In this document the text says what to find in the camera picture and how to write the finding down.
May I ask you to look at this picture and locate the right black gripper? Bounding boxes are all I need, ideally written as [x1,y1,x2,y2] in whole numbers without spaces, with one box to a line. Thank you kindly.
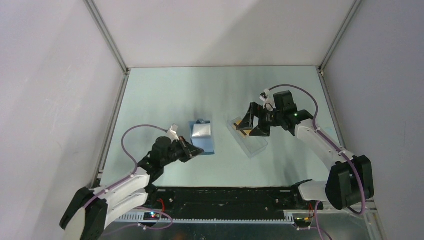
[236,102,284,137]

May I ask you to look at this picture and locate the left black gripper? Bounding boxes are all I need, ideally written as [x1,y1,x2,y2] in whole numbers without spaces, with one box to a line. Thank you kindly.
[161,135,204,167]

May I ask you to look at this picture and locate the clear acrylic box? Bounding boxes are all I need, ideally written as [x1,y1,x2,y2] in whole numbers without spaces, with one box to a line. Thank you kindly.
[227,117,268,159]

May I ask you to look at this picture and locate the blue card holder wallet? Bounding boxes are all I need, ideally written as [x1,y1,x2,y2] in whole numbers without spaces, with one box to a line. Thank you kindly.
[188,119,215,156]

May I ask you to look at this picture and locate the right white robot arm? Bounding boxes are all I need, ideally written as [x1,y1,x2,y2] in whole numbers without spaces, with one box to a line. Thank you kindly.
[235,89,375,215]

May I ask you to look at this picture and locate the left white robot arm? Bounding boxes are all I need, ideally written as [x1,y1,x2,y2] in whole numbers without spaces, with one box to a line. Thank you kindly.
[59,124,204,240]

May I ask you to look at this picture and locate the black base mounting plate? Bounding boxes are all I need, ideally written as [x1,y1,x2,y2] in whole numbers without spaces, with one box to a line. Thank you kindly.
[144,186,316,221]

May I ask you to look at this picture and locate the right aluminium frame rail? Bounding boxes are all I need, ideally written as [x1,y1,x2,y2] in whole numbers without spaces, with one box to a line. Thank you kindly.
[316,0,364,147]

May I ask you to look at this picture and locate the aluminium frame rail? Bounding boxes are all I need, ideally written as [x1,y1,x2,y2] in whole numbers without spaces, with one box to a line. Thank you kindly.
[84,0,129,181]
[316,0,364,147]

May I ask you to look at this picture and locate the left aluminium frame rail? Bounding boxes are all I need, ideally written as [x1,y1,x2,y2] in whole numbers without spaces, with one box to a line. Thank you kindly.
[84,0,129,181]

